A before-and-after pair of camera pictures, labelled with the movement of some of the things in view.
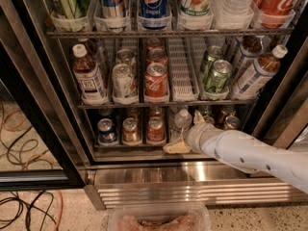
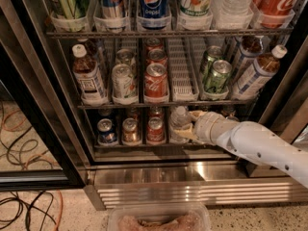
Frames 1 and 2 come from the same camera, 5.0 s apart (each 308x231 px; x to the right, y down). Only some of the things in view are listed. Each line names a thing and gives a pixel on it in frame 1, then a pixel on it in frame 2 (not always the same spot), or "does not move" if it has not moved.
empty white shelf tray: (187, 55) does not move
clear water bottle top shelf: (233, 6) does not move
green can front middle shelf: (218, 78) does not move
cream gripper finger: (176, 147) → (188, 134)
